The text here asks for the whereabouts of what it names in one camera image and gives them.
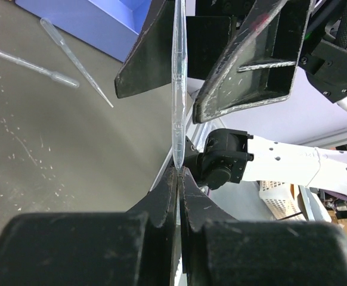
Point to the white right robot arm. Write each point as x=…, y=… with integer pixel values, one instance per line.
x=235, y=156

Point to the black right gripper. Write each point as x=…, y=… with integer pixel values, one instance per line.
x=245, y=67

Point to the blue plastic box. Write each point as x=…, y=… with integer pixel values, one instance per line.
x=112, y=26

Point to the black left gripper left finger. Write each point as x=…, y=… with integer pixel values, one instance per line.
x=154, y=232

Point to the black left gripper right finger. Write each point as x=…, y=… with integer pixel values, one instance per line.
x=206, y=233

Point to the clear plastic pipette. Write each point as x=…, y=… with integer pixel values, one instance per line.
x=179, y=67
x=60, y=41
x=54, y=75

